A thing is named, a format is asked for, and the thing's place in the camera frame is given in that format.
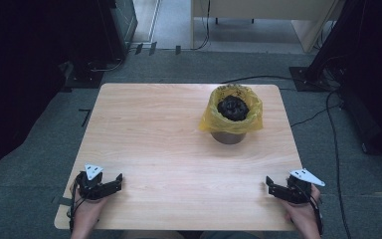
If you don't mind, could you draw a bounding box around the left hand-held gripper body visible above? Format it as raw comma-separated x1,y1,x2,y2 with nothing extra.
76,163,108,201

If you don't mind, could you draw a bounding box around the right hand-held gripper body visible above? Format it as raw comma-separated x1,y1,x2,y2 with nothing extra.
286,167,326,205

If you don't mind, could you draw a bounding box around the person's right hand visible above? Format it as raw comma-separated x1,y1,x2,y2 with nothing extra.
279,184,322,233

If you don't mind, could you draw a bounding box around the person's left hand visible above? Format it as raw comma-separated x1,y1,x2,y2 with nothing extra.
71,192,109,231

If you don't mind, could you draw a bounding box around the small brown bin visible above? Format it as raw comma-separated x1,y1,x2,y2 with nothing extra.
210,130,248,145

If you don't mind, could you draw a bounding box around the black tape floor mark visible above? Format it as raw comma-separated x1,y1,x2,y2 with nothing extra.
78,108,93,128

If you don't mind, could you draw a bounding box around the crumpled black plastic bag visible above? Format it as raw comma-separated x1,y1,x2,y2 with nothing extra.
216,95,251,122

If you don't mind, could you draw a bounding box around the yellow plastic bin bag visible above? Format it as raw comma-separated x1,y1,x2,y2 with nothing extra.
198,84,265,135

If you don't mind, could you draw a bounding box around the black curtain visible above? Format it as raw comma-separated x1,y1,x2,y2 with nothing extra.
0,0,117,187
306,0,382,165

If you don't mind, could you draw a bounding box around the dark glass cabinet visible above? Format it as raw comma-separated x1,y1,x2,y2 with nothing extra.
107,0,139,59

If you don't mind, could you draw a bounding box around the beige wooden desk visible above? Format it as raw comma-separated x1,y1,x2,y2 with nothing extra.
190,0,347,55

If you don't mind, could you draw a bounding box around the left hand-held gripper cable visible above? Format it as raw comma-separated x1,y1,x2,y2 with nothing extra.
67,172,83,234

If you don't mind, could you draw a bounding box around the hand-held gripper cable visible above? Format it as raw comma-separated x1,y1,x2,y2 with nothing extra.
67,172,83,234
306,193,325,237

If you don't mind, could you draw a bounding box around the right hand-held gripper cable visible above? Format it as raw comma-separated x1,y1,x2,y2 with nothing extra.
306,193,325,237

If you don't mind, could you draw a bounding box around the black floor cable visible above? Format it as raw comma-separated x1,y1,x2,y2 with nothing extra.
289,103,343,128
324,89,353,239

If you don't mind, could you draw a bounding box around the black stand base plate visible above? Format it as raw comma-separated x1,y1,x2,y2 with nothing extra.
288,66,333,93
67,68,104,90

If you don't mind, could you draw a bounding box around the grey floor cable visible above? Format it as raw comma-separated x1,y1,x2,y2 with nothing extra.
90,58,124,73

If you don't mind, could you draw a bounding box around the black hanging cable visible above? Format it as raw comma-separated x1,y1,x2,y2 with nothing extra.
192,0,212,52

